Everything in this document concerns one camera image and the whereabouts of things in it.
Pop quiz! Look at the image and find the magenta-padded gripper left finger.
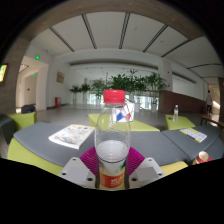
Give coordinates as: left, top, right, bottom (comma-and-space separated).
58, 146, 100, 190

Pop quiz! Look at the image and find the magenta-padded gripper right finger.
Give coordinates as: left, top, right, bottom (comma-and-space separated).
126, 146, 167, 190

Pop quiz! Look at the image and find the clear red-capped water bottle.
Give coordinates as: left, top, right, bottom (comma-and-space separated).
94, 89, 132, 191

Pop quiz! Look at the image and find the small clear water bottle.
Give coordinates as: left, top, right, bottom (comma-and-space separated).
172, 104, 180, 122

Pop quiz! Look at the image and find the thick white printed magazine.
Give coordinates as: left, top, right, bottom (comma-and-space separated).
48, 123, 96, 150

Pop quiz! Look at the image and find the red and white mug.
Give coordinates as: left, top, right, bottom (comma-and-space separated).
191, 150, 214, 166

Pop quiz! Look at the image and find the red blue white cube box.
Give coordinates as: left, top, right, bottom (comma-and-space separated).
113, 101, 136, 123

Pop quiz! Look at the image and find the thin yellow and white booklet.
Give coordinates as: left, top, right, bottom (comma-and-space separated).
179, 127, 208, 144

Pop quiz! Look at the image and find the black bag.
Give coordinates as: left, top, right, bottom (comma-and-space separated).
20, 104, 37, 114

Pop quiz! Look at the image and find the dark grey chair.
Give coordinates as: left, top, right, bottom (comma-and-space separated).
0, 113, 16, 159

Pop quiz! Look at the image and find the long wooden bench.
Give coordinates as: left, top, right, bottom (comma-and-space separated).
200, 114, 224, 129

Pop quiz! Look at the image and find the group of potted green plants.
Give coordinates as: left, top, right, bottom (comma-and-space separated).
69, 69, 168, 113

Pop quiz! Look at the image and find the person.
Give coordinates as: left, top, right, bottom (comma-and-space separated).
205, 89, 214, 116

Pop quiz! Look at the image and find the wooden shelf unit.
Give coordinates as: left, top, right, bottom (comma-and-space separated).
218, 77, 224, 123

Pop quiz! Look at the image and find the framed wall picture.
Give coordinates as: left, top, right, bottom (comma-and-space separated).
56, 71, 65, 84

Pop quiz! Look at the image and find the wall-mounted display screen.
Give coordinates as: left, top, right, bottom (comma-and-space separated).
0, 63, 9, 84

